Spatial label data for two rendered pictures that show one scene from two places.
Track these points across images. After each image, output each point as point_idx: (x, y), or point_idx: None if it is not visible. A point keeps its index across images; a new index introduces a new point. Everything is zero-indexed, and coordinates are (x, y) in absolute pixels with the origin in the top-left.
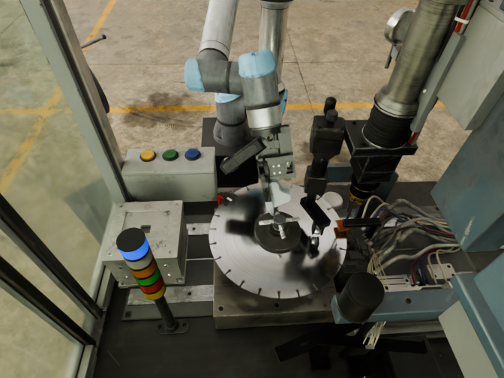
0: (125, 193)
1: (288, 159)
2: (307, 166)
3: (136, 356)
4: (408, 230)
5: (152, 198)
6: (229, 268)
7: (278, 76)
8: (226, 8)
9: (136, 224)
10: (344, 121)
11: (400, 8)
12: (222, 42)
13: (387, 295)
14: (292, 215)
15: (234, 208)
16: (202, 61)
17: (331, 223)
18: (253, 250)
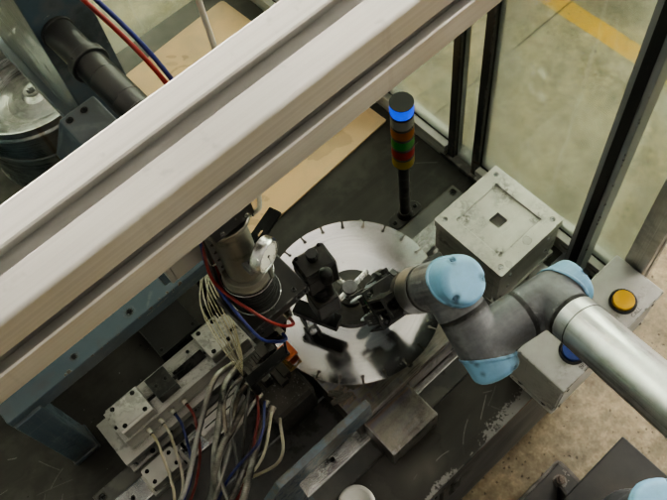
0: (577, 240)
1: (364, 290)
2: (336, 293)
3: (410, 176)
4: (215, 444)
5: None
6: (364, 228)
7: None
8: (629, 370)
9: (512, 217)
10: (302, 277)
11: (267, 242)
12: (571, 323)
13: (201, 260)
14: (351, 330)
15: None
16: (560, 280)
17: (304, 353)
18: (357, 260)
